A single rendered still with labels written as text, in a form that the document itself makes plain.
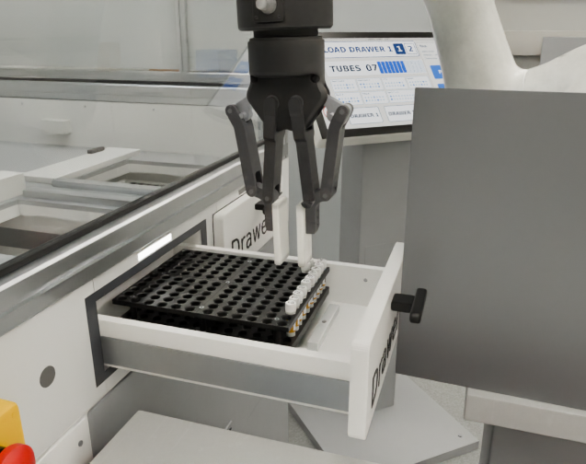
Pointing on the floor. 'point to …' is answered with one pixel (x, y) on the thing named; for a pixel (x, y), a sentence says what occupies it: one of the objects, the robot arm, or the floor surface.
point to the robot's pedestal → (533, 430)
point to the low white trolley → (202, 446)
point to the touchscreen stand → (412, 393)
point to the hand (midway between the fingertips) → (293, 231)
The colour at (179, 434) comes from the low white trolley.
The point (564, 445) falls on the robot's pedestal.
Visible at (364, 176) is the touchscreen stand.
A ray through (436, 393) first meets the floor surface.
